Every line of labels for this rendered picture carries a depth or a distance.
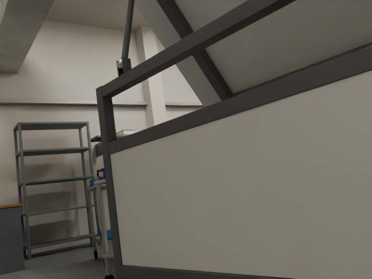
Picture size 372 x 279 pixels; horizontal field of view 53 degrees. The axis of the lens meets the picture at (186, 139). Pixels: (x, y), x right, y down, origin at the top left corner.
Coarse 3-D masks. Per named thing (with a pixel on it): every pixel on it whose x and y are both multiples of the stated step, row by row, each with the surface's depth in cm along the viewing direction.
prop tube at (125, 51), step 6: (132, 0) 128; (132, 6) 127; (132, 12) 127; (126, 18) 126; (126, 24) 125; (126, 30) 124; (126, 36) 123; (126, 42) 122; (126, 48) 122; (126, 54) 121; (120, 60) 120; (120, 66) 120
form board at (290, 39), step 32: (192, 0) 137; (224, 0) 130; (320, 0) 114; (352, 0) 109; (160, 32) 153; (256, 32) 131; (288, 32) 125; (320, 32) 120; (352, 32) 115; (192, 64) 155; (224, 64) 147; (256, 64) 139; (288, 64) 133
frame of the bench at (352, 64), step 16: (368, 48) 64; (336, 64) 68; (352, 64) 65; (368, 64) 64; (288, 80) 75; (304, 80) 72; (320, 80) 70; (336, 80) 68; (240, 96) 84; (256, 96) 80; (272, 96) 78; (288, 96) 75; (192, 112) 95; (208, 112) 91; (224, 112) 87; (160, 128) 104; (176, 128) 100; (112, 144) 123; (128, 144) 116; (112, 192) 123; (112, 208) 123; (112, 224) 123; (112, 240) 123; (128, 272) 116; (144, 272) 110; (160, 272) 105; (176, 272) 100; (192, 272) 95; (208, 272) 92
